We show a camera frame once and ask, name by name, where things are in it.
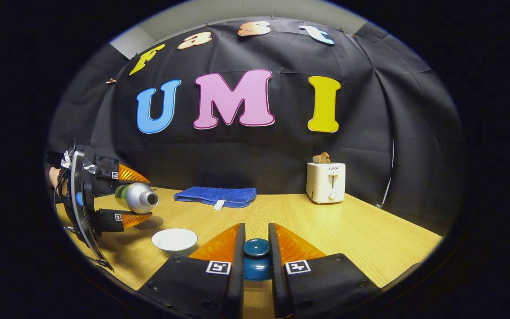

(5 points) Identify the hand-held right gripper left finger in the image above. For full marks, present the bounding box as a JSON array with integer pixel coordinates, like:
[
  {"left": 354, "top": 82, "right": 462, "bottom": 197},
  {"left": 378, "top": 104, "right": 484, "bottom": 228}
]
[{"left": 138, "top": 223, "right": 246, "bottom": 319}]

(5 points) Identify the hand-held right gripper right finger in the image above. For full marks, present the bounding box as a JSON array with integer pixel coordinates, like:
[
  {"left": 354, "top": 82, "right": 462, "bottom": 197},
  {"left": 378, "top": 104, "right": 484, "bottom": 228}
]
[{"left": 268, "top": 223, "right": 382, "bottom": 319}]

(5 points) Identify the silver green water bottle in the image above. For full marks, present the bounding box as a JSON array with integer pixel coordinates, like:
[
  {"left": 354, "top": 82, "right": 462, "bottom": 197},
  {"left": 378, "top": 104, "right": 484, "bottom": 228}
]
[{"left": 114, "top": 183, "right": 159, "bottom": 214}]

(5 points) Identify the round brown coaster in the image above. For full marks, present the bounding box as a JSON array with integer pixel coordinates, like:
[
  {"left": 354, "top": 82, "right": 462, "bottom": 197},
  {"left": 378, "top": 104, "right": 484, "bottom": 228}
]
[{"left": 135, "top": 216, "right": 164, "bottom": 230}]

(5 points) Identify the white teacup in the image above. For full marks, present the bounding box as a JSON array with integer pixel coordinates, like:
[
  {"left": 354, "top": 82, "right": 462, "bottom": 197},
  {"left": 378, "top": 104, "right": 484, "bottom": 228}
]
[{"left": 151, "top": 228, "right": 198, "bottom": 257}]

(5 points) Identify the blue teacup lid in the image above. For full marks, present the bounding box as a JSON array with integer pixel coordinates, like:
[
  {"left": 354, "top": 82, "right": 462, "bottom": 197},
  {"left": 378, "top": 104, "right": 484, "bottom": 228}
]
[{"left": 243, "top": 238, "right": 272, "bottom": 281}]

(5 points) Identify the folded blue towel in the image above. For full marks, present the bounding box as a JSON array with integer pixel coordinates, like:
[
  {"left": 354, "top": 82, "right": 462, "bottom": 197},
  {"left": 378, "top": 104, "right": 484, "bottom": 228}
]
[{"left": 174, "top": 186, "right": 257, "bottom": 209}]

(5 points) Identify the white toaster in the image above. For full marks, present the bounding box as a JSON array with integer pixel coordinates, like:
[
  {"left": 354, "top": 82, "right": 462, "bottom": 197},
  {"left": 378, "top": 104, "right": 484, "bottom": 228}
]
[{"left": 306, "top": 162, "right": 346, "bottom": 204}]

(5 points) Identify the black backdrop cloth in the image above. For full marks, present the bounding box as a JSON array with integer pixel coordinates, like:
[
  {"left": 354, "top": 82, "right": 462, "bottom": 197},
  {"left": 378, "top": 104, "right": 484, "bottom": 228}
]
[{"left": 45, "top": 17, "right": 466, "bottom": 235}]

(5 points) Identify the white wall cable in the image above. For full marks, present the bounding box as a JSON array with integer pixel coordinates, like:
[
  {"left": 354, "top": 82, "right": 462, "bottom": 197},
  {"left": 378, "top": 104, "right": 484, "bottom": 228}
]
[{"left": 377, "top": 140, "right": 395, "bottom": 208}]

